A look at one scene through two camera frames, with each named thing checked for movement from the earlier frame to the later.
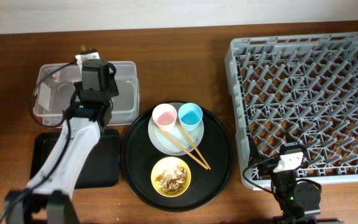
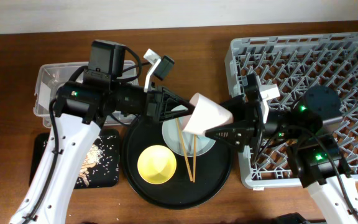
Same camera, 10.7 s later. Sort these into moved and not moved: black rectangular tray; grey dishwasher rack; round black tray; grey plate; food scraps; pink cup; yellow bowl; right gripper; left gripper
Moved: food scraps; left gripper; grey plate; pink cup; right gripper; yellow bowl
Not moved: round black tray; black rectangular tray; grey dishwasher rack
